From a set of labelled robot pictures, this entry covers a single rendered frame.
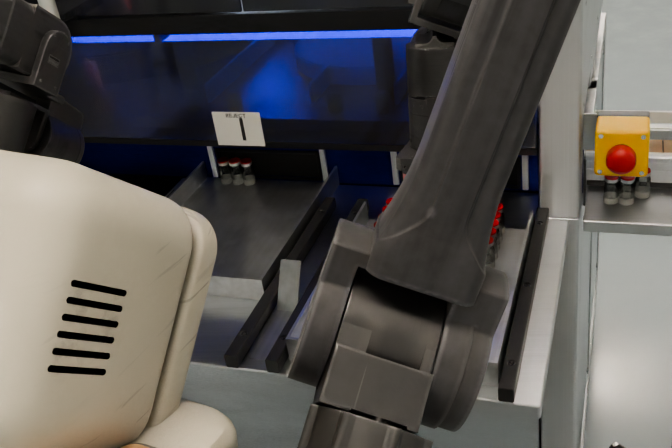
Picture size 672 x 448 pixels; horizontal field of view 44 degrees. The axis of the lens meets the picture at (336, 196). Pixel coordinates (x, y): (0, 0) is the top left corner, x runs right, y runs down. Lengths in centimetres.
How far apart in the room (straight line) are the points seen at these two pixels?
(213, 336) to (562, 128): 56
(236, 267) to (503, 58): 88
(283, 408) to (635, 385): 101
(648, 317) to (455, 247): 213
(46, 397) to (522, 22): 29
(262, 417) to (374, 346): 130
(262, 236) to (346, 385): 88
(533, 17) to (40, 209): 25
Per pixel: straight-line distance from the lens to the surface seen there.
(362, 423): 43
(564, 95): 119
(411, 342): 46
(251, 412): 175
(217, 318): 116
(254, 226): 134
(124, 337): 45
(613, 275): 271
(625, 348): 243
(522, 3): 41
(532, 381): 100
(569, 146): 123
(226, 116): 135
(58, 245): 41
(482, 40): 41
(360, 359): 44
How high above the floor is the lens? 155
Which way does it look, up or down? 29 degrees down
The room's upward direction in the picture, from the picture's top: 8 degrees counter-clockwise
